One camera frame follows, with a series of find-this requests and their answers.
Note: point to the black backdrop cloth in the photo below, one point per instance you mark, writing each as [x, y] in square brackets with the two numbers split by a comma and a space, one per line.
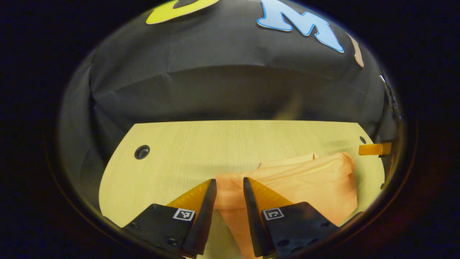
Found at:
[215, 72]

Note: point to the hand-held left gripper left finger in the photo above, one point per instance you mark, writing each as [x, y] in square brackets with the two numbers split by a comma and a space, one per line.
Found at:
[205, 223]

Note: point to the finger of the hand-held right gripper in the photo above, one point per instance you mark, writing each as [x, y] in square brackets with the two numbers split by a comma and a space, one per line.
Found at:
[373, 149]

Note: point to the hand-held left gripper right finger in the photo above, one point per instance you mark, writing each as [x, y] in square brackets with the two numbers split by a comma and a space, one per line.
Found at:
[253, 223]

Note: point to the orange T-shirt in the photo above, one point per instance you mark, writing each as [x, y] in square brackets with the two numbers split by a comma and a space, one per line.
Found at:
[316, 187]

